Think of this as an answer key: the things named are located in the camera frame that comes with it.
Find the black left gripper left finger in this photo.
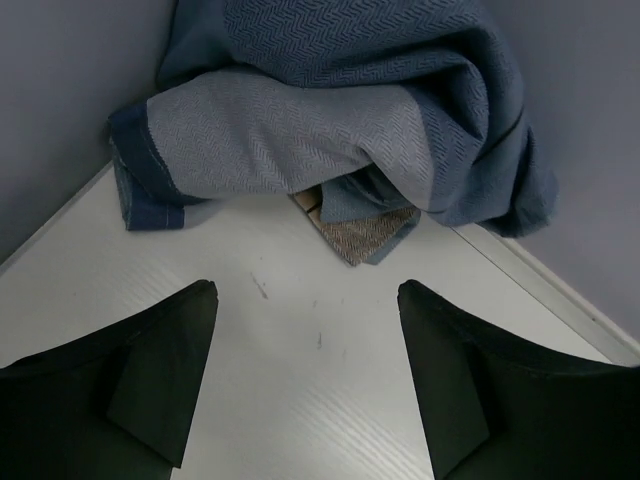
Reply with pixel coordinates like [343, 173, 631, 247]
[1, 280, 218, 479]

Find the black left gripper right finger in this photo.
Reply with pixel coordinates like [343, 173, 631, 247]
[398, 280, 639, 479]

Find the blue patchwork cloth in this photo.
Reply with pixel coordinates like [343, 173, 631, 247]
[109, 1, 558, 266]

